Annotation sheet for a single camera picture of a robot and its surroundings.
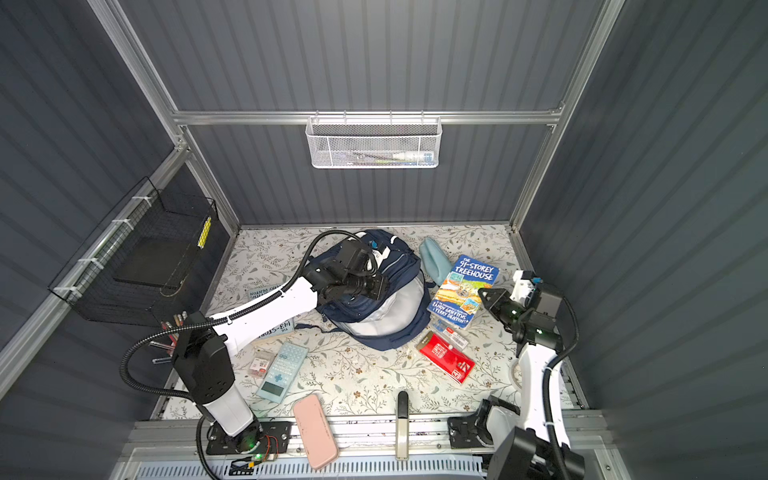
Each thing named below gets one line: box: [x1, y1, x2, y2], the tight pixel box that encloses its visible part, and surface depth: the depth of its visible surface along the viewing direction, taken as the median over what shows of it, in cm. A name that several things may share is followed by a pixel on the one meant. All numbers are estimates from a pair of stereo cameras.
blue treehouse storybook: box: [427, 255, 500, 329], surface depth 83 cm
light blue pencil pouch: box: [420, 237, 453, 286], surface depth 104 cm
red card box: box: [415, 331, 476, 384], surface depth 88 cm
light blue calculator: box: [256, 341, 309, 404], surface depth 84 cm
